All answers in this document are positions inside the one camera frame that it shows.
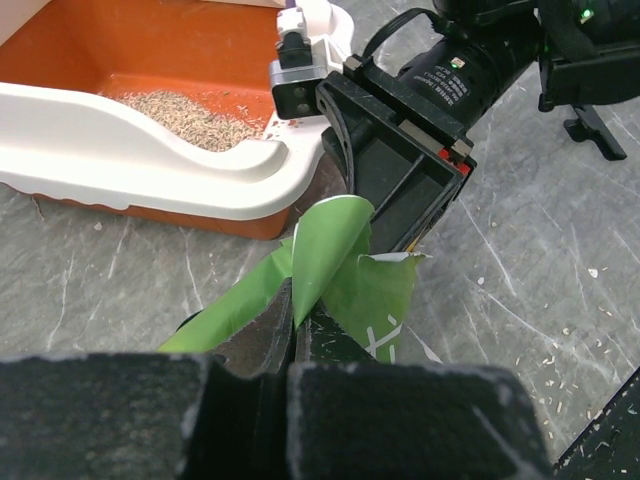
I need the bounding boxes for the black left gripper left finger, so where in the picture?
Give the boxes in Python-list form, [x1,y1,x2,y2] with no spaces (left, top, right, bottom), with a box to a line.
[1,281,293,479]

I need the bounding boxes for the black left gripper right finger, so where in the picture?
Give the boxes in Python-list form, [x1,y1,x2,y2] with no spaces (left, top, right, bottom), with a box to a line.
[286,308,552,479]

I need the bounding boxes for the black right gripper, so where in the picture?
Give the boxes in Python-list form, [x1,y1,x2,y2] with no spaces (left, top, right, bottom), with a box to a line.
[315,54,477,253]

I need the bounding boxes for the green litter bag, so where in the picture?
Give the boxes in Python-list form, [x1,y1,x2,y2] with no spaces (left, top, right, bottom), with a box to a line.
[159,195,424,364]

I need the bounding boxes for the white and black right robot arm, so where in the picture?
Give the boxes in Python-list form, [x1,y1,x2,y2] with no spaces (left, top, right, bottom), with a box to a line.
[316,1,639,254]

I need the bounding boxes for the grey cat litter pile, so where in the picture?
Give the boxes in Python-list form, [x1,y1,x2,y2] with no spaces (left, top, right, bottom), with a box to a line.
[111,90,263,152]

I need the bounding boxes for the white and orange litter box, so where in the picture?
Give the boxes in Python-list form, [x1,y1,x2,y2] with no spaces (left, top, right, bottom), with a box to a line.
[1,1,354,240]

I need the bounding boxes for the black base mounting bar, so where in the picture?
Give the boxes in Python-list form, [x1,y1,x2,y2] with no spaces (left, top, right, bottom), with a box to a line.
[553,370,640,480]

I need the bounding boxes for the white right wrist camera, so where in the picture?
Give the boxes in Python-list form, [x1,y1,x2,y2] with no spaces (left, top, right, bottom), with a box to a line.
[269,1,355,120]

